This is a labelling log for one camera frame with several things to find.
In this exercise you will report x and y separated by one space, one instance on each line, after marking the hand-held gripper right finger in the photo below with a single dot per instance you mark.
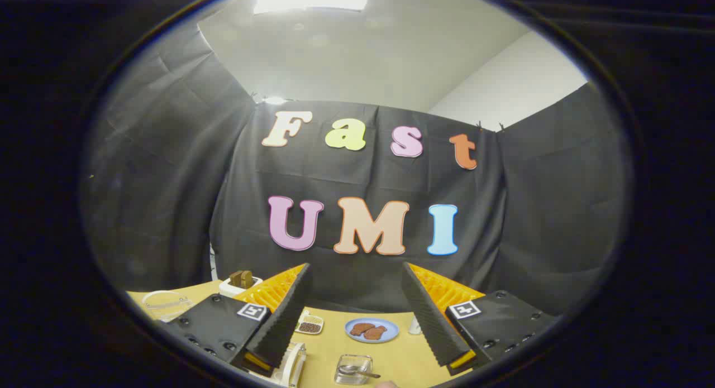
430 315

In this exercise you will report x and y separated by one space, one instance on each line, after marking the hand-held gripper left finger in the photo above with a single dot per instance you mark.
285 321

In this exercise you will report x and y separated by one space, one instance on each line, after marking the clear basket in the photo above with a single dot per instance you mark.
349 363

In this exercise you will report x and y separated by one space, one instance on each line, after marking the metal spoon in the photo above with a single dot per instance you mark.
357 370

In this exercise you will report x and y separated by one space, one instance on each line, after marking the small white dish of beans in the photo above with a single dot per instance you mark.
309 325

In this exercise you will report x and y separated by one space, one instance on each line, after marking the blue plate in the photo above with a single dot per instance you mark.
388 327

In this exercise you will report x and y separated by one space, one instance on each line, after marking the white cup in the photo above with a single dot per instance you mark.
414 324

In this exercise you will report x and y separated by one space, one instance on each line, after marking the brown food piece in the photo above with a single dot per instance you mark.
375 333
361 328

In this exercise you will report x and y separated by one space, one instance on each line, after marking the white box with brown block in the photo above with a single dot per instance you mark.
240 281

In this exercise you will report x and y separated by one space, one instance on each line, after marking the clear plastic container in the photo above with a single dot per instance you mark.
165 305

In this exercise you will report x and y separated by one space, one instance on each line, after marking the black backdrop cloth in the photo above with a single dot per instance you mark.
357 176

